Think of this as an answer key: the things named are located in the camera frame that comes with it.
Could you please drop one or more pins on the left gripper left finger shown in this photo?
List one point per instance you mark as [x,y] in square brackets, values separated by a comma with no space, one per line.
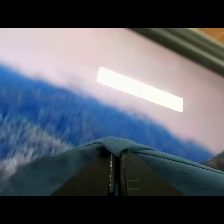
[95,180]

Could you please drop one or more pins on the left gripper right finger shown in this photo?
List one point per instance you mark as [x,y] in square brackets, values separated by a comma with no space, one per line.
[143,181]

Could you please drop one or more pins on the blue shirt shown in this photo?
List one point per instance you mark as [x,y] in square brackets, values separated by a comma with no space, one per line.
[186,176]

